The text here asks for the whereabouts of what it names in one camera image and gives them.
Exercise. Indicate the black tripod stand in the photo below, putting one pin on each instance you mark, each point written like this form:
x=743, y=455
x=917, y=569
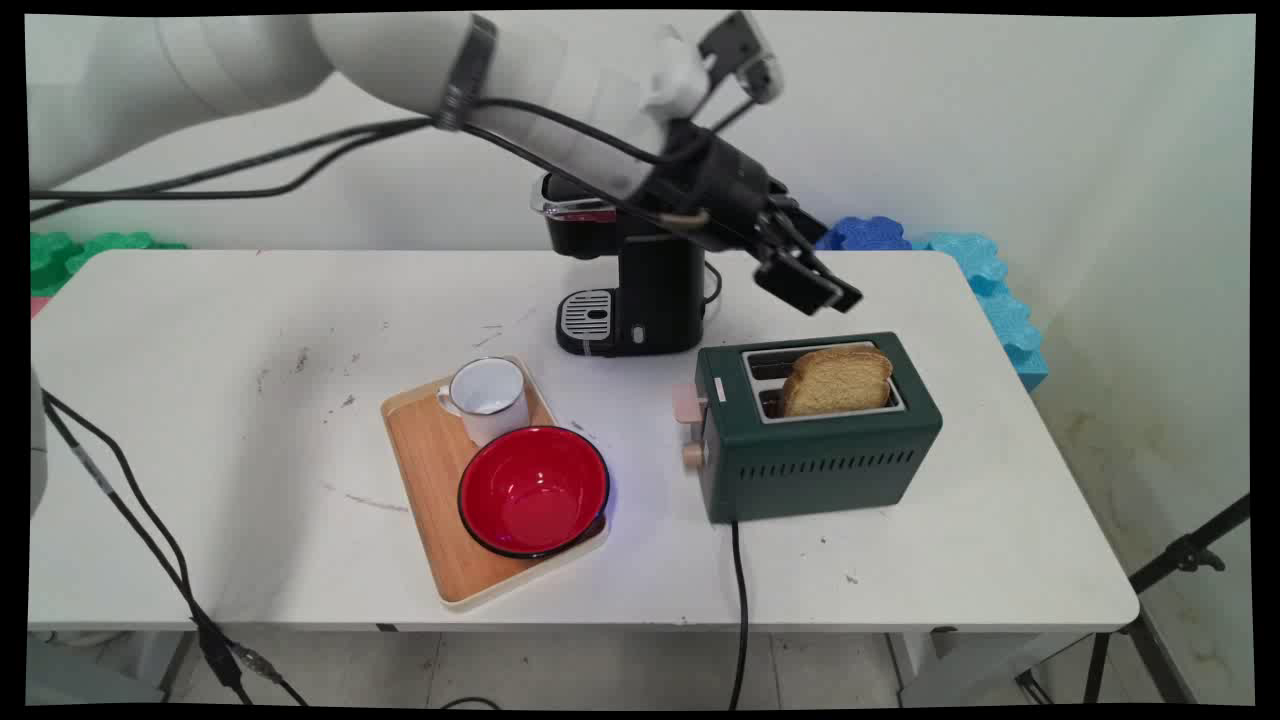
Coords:
x=1165, y=590

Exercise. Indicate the light blue foam mat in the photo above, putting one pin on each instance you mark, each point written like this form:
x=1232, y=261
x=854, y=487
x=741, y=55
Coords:
x=995, y=300

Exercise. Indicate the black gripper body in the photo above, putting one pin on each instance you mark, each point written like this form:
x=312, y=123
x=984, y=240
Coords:
x=722, y=190

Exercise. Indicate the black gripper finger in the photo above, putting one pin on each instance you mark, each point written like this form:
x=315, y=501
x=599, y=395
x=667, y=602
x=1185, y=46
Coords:
x=822, y=268
x=792, y=280

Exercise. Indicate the red bowl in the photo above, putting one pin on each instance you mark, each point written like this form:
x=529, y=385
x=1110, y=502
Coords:
x=533, y=490

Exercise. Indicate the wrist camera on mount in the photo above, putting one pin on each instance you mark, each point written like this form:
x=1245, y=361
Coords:
x=740, y=52

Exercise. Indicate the green foam mat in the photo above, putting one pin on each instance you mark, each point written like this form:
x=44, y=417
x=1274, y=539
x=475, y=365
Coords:
x=70, y=255

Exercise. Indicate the white enamel mug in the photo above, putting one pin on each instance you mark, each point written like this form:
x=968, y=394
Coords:
x=488, y=400

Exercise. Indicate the dark blue foam mat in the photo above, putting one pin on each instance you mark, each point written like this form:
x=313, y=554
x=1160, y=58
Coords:
x=868, y=235

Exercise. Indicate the toasted bread slice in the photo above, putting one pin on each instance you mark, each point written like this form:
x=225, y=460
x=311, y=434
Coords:
x=836, y=382

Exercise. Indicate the wooden serving tray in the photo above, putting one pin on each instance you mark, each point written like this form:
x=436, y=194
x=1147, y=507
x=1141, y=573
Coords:
x=430, y=480

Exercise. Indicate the dark green toaster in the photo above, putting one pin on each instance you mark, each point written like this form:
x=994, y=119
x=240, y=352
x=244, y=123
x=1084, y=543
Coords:
x=820, y=440

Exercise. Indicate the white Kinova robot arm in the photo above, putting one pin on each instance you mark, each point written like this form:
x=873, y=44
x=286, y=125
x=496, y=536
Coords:
x=400, y=55

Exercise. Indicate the black coffee machine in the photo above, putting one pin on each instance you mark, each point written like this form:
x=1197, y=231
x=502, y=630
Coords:
x=625, y=280

